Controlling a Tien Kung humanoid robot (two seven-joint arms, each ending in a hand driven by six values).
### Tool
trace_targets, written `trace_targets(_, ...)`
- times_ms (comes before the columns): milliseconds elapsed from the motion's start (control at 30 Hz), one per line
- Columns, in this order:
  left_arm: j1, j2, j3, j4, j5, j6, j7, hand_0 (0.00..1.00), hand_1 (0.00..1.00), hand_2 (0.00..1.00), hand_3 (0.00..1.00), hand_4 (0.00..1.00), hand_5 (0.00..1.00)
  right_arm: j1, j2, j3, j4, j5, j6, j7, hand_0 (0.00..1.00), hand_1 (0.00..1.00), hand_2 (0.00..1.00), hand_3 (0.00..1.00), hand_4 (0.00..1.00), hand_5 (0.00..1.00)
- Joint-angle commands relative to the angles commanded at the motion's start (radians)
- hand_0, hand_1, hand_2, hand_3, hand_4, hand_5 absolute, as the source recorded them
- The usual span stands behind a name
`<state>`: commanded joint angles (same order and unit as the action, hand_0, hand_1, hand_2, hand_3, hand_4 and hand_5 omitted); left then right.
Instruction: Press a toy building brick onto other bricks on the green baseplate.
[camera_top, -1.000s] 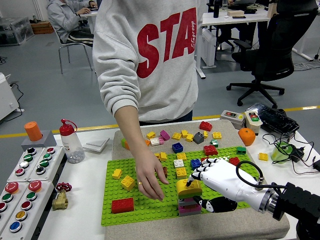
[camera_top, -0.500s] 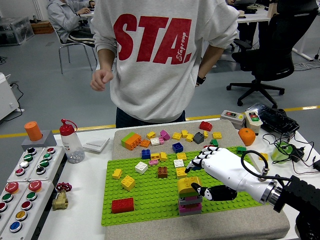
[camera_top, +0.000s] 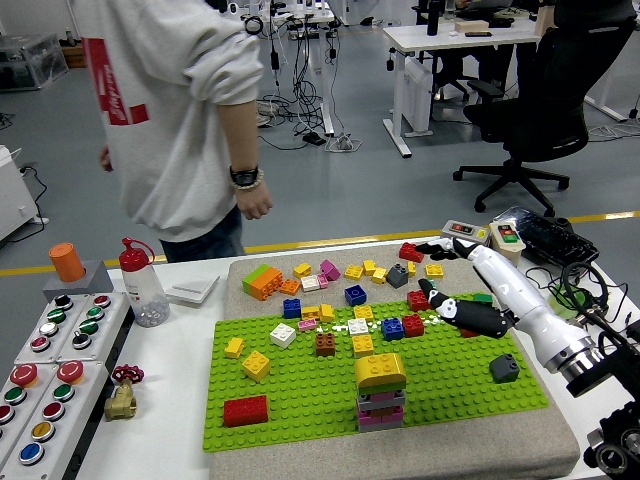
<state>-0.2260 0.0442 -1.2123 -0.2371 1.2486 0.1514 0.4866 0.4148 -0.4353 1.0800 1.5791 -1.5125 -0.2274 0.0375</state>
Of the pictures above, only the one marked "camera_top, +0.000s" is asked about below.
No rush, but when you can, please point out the wooden crate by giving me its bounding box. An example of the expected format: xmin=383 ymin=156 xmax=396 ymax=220
xmin=60 ymin=40 xmax=86 ymax=70

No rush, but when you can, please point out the bead bracelet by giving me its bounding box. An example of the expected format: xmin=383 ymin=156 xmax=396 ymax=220
xmin=232 ymin=170 xmax=265 ymax=192

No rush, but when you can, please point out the brass valve red handwheel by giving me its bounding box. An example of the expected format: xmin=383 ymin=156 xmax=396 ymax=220
xmin=103 ymin=363 xmax=145 ymax=422

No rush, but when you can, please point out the white desk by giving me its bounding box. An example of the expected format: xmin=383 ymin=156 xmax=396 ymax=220
xmin=382 ymin=17 xmax=544 ymax=160
xmin=219 ymin=0 xmax=336 ymax=136
xmin=583 ymin=19 xmax=640 ymax=124

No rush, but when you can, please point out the black office chair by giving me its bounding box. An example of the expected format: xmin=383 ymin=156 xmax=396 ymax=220
xmin=452 ymin=14 xmax=639 ymax=217

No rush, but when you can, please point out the person's left hand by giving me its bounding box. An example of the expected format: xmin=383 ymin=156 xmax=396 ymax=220
xmin=233 ymin=185 xmax=275 ymax=222

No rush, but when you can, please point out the grey sloped toy brick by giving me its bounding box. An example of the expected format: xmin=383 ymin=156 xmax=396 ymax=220
xmin=385 ymin=262 xmax=410 ymax=289

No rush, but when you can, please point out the cream switch box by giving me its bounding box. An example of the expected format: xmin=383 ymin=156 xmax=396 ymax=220
xmin=488 ymin=220 xmax=526 ymax=265

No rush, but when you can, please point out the yellow curved toy brick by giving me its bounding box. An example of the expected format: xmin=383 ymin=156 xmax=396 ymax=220
xmin=354 ymin=352 xmax=408 ymax=394

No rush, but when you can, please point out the clear squeeze bottle red cap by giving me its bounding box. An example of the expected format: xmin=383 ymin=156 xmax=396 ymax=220
xmin=118 ymin=237 xmax=172 ymax=329

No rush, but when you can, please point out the black wristwatch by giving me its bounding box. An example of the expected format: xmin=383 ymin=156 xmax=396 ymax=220
xmin=229 ymin=165 xmax=261 ymax=185

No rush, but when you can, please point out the white computer tower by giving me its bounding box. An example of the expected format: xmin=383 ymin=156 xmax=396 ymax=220
xmin=402 ymin=57 xmax=434 ymax=137

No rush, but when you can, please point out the black keyboard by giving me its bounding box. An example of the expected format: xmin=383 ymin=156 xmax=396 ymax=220
xmin=492 ymin=205 xmax=600 ymax=274

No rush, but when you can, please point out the large lime toy brick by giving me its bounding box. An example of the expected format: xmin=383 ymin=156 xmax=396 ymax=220
xmin=242 ymin=263 xmax=274 ymax=296

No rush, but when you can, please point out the multicolour toy brick stack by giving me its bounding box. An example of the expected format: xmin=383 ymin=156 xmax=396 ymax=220
xmin=355 ymin=382 xmax=408 ymax=434

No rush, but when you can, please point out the black bottle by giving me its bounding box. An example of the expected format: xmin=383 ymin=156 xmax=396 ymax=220
xmin=426 ymin=0 xmax=446 ymax=37

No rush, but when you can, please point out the green translucent cup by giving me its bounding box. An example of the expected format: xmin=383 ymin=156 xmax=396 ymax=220
xmin=548 ymin=284 xmax=586 ymax=316

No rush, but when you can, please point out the large orange toy brick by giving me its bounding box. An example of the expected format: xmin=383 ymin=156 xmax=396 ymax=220
xmin=249 ymin=268 xmax=285 ymax=302

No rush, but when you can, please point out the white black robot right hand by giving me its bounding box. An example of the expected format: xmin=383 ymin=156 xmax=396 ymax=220
xmin=414 ymin=237 xmax=592 ymax=370

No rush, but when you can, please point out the orange cylinder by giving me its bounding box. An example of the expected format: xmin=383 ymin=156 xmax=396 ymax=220
xmin=48 ymin=242 xmax=87 ymax=284

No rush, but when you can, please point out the green toy baseplate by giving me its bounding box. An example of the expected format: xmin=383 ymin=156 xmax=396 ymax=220
xmin=201 ymin=293 xmax=552 ymax=454

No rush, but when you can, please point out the yellow square toy brick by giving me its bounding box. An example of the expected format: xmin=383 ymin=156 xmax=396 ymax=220
xmin=241 ymin=349 xmax=272 ymax=384
xmin=351 ymin=333 xmax=376 ymax=358

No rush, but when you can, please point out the dark grey toy brick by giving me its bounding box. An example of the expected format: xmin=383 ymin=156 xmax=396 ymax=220
xmin=488 ymin=353 xmax=521 ymax=385

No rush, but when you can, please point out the grey four-button control box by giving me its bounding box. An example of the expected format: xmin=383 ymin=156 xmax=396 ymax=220
xmin=57 ymin=292 xmax=132 ymax=364
xmin=13 ymin=293 xmax=91 ymax=365

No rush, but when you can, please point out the large red toy brick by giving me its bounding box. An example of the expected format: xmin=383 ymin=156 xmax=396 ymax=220
xmin=222 ymin=394 xmax=270 ymax=429

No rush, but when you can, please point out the white cabinet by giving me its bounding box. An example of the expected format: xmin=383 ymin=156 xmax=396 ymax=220
xmin=0 ymin=144 xmax=51 ymax=244

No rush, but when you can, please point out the grey-brown foam mat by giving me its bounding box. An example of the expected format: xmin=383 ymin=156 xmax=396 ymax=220
xmin=208 ymin=238 xmax=582 ymax=480

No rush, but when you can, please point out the grey mushroom-button control box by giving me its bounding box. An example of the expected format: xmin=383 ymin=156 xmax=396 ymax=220
xmin=0 ymin=359 xmax=111 ymax=480
xmin=0 ymin=362 xmax=57 ymax=451

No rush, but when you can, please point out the grey block holder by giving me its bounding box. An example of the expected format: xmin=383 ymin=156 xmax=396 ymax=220
xmin=41 ymin=259 xmax=115 ymax=304

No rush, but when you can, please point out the clear plastic storage box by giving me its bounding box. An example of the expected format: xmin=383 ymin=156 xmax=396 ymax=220
xmin=0 ymin=32 xmax=70 ymax=94

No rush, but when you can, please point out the white wall switch plate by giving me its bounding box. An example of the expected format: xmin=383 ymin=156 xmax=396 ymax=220
xmin=166 ymin=273 xmax=221 ymax=306

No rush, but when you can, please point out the seated person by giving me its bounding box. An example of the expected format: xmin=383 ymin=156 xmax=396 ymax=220
xmin=432 ymin=0 xmax=541 ymax=101

